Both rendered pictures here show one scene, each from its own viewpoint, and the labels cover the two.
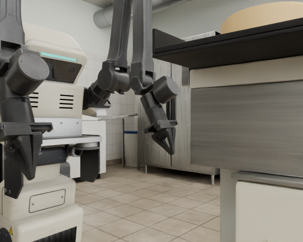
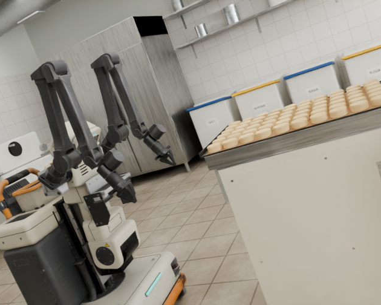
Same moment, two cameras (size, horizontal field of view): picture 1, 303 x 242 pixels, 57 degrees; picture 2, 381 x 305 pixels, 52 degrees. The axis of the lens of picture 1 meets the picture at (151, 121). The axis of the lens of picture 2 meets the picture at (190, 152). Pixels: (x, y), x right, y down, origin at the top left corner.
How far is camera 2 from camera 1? 1.15 m
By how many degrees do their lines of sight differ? 18
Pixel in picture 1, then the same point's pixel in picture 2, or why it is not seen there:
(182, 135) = not seen: hidden behind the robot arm
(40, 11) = not seen: outside the picture
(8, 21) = (90, 139)
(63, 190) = (118, 213)
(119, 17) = (107, 94)
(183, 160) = (152, 160)
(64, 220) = (129, 229)
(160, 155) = (126, 165)
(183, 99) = not seen: hidden behind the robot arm
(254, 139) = (218, 163)
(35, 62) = (117, 154)
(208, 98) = (208, 158)
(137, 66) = (134, 123)
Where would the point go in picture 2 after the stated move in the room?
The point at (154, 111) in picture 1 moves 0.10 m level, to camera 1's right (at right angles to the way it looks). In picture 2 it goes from (155, 146) to (173, 138)
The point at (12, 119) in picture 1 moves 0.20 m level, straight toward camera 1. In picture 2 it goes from (117, 181) to (146, 178)
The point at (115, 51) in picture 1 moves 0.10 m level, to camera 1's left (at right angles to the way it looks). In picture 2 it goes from (113, 116) to (94, 123)
